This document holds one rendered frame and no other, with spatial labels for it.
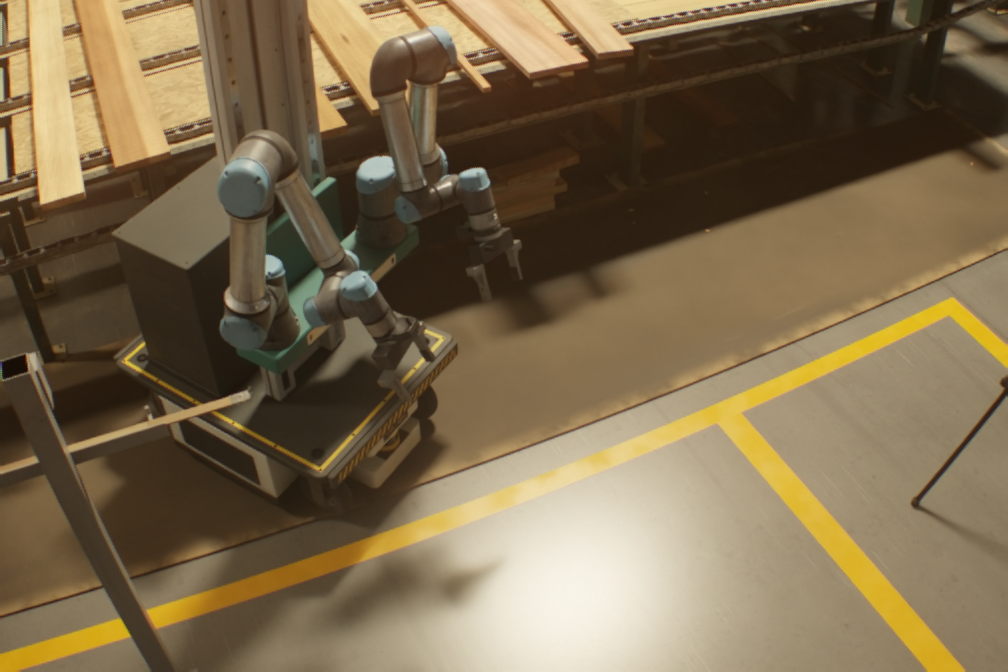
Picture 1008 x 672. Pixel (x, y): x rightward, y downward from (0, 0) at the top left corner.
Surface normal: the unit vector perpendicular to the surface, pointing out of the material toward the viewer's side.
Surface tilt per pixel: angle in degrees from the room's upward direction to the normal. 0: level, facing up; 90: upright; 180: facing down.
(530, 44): 0
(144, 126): 0
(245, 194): 83
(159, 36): 0
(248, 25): 90
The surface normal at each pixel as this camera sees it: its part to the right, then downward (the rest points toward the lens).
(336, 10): 0.00, -0.78
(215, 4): 0.86, 0.32
